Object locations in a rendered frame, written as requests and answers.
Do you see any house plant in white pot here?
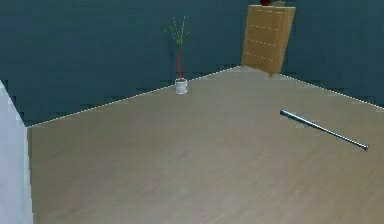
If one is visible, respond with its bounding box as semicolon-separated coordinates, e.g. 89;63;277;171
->
164;16;191;96

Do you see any tan wooden chest of drawers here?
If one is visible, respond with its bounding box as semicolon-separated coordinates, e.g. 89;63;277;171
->
240;4;297;78

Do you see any grey metal baseball bat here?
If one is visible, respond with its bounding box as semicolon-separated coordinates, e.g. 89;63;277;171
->
279;108;370;152

